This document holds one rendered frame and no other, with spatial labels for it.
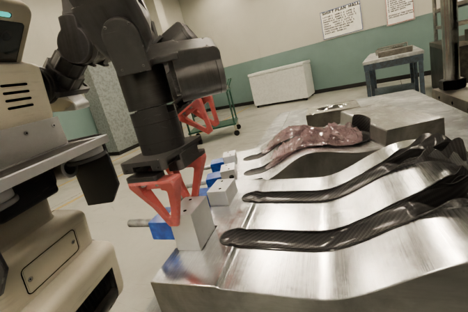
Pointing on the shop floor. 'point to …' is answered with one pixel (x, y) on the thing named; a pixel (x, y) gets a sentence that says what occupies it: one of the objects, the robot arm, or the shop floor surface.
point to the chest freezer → (282, 83)
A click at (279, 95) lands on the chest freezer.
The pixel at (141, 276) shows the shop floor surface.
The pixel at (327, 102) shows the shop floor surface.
